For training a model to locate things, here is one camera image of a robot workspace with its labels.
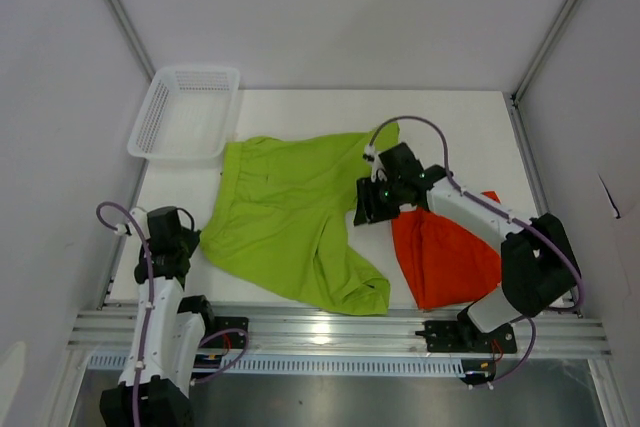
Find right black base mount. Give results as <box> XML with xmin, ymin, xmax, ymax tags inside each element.
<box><xmin>414</xmin><ymin>320</ymin><xmax>518</xmax><ymax>354</ymax></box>

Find aluminium frame post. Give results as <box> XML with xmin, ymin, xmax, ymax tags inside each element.
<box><xmin>104</xmin><ymin>0</ymin><xmax>155</xmax><ymax>79</ymax></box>
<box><xmin>510</xmin><ymin>0</ymin><xmax>614</xmax><ymax>104</ymax></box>

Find orange shorts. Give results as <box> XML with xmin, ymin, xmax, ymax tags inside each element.
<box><xmin>391</xmin><ymin>208</ymin><xmax>502</xmax><ymax>310</ymax></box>

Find white plastic basket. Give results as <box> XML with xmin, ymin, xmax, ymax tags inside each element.
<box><xmin>127</xmin><ymin>64</ymin><xmax>241</xmax><ymax>162</ymax></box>

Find left aluminium frame post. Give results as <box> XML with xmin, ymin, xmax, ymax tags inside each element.
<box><xmin>104</xmin><ymin>0</ymin><xmax>155</xmax><ymax>79</ymax></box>

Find aluminium mounting rail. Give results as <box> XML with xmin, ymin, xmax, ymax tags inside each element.
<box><xmin>67</xmin><ymin>303</ymin><xmax>611</xmax><ymax>360</ymax></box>

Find slotted white cable duct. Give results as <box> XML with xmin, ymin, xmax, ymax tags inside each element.
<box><xmin>89</xmin><ymin>354</ymin><xmax>466</xmax><ymax>378</ymax></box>

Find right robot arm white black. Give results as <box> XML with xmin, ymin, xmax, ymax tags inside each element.
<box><xmin>354</xmin><ymin>143</ymin><xmax>582</xmax><ymax>351</ymax></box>

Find right aluminium frame post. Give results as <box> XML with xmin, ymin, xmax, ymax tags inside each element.
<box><xmin>510</xmin><ymin>0</ymin><xmax>614</xmax><ymax>104</ymax></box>

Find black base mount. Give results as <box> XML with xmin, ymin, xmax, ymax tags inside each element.
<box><xmin>200</xmin><ymin>316</ymin><xmax>249</xmax><ymax>350</ymax></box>
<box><xmin>414</xmin><ymin>320</ymin><xmax>518</xmax><ymax>354</ymax></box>

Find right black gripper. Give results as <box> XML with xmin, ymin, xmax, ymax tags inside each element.
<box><xmin>354</xmin><ymin>175</ymin><xmax>406</xmax><ymax>226</ymax></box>

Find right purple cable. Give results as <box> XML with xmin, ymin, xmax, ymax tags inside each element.
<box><xmin>368</xmin><ymin>116</ymin><xmax>584</xmax><ymax>388</ymax></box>

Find lime green shorts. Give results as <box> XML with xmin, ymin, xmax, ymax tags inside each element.
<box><xmin>200</xmin><ymin>123</ymin><xmax>399</xmax><ymax>316</ymax></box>

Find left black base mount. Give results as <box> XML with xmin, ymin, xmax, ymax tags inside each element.
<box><xmin>200</xmin><ymin>316</ymin><xmax>249</xmax><ymax>350</ymax></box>

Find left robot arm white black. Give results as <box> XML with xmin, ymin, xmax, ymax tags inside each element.
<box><xmin>96</xmin><ymin>201</ymin><xmax>217</xmax><ymax>426</ymax></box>

